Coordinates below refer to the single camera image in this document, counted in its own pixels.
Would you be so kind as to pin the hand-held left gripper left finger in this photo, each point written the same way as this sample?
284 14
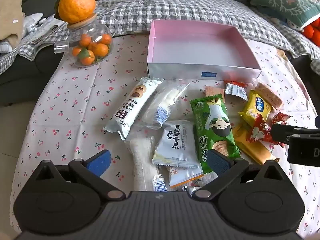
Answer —
100 163

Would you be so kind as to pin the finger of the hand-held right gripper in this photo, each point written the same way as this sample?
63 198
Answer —
280 132

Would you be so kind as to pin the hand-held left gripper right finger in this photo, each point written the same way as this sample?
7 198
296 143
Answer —
220 163

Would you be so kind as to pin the red candy packet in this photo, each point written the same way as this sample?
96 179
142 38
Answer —
281 118
260 130

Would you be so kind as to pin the golden orange snack packet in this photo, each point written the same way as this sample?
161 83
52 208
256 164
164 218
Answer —
252 147

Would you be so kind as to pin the yellow biscuit packet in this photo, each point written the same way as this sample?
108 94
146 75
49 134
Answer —
257 106

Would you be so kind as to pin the pink wafer packet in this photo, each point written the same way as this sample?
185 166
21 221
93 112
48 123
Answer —
271 97

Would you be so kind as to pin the green cartoon snack packet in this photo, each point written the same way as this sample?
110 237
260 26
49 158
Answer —
215 125

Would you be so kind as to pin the small orange white packet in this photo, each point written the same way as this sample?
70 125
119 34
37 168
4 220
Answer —
182 176

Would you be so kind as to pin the clear rice cracker packet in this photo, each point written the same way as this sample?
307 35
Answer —
143 165

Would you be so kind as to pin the white cookie packet black print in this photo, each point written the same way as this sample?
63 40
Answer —
175 142

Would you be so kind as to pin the red packet white label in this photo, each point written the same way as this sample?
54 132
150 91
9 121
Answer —
236 88

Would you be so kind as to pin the grey chocolate biscuit packet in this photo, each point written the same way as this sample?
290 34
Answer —
132 105

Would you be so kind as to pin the small orange wafer square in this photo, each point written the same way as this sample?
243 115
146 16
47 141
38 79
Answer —
212 90

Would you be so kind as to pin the clear packet blue label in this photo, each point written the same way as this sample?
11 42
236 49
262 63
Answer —
162 102

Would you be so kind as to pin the pink cardboard box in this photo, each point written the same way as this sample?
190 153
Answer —
195 47

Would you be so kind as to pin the cherry print tablecloth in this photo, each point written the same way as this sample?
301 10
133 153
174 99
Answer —
75 105

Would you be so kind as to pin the orange plush toy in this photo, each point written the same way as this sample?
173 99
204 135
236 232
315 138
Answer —
311 31

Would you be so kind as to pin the blue white plush toy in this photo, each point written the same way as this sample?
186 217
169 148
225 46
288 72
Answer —
293 23

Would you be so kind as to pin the dark grey sofa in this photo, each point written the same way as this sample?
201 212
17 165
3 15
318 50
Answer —
25 80

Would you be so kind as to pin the pile of small mandarins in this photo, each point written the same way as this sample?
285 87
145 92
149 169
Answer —
100 48

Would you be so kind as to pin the green pillow white branch print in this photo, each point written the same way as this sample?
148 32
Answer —
282 2

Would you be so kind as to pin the glass teapot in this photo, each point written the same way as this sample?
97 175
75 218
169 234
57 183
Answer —
80 31

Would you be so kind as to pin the wooden teapot lid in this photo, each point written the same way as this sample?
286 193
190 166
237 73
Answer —
85 23

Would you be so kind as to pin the white plastic packet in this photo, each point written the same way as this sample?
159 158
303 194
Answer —
32 21

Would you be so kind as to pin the large orange with leaves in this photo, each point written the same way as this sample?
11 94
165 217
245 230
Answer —
75 5

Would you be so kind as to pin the grey checked blanket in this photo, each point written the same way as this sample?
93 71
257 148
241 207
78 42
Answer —
175 7

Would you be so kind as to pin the beige cloth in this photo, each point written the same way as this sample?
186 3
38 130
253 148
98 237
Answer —
11 17

